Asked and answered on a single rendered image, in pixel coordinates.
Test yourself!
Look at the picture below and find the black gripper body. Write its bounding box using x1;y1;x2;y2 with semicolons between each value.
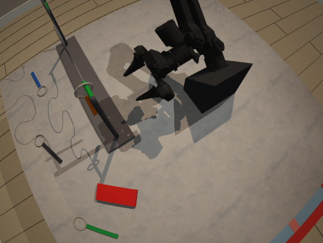
134;45;179;101

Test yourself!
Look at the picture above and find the orange bar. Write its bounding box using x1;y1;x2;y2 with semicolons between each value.
74;82;98;116

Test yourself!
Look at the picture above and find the red rectangular block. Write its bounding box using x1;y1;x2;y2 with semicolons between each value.
96;183;138;207

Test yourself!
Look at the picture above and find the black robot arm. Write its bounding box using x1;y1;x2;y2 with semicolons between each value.
142;0;228;75

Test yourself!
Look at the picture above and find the grey ring with green flat handle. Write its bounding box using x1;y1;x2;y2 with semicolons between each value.
73;216;119;239

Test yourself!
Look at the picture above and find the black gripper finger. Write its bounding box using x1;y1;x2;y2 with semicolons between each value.
123;52;145;77
136;86;164;101

